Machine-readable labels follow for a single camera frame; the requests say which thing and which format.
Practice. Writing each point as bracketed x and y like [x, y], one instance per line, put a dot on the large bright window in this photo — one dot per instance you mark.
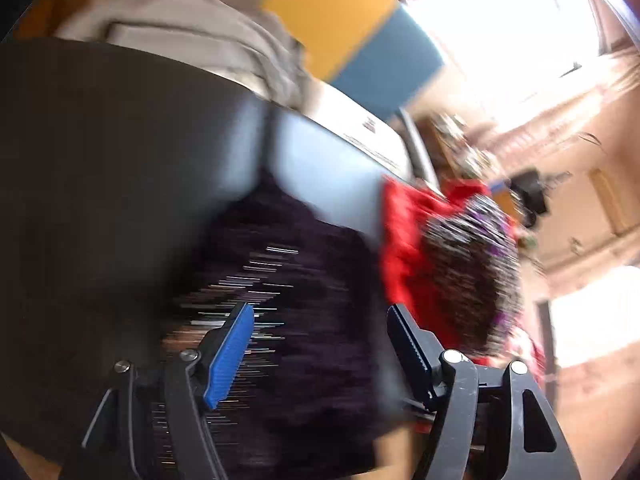
[500, 20]

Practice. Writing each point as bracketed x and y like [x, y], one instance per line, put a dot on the wall air conditioner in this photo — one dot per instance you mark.
[607, 200]

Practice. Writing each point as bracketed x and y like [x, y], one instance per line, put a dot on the red cloth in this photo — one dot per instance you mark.
[400, 240]

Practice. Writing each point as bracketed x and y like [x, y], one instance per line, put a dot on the wooden wardrobe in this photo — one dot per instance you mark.
[45, 20]

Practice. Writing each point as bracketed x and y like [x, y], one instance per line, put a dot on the leopard patterned cloth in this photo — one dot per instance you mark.
[470, 280]

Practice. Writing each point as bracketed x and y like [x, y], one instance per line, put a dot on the wooden desk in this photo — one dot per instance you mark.
[450, 140]

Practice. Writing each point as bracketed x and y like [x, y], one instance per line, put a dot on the small side window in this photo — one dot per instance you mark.
[600, 320]

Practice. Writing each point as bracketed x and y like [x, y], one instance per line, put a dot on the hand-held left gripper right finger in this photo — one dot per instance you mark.
[407, 340]

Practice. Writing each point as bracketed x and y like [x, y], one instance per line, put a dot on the grey garment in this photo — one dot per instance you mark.
[200, 25]

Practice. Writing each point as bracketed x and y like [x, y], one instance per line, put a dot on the black monitor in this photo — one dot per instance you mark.
[530, 190]

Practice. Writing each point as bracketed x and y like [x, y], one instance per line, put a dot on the dark purple velvet garment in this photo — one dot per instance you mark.
[310, 285]

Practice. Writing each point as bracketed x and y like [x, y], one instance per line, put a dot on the white printed pillow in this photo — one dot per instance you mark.
[360, 125]

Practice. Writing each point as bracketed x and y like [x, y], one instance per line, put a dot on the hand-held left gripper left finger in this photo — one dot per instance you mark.
[227, 355]

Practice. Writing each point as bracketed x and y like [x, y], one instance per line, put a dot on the grey yellow blue armchair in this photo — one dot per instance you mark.
[340, 5]

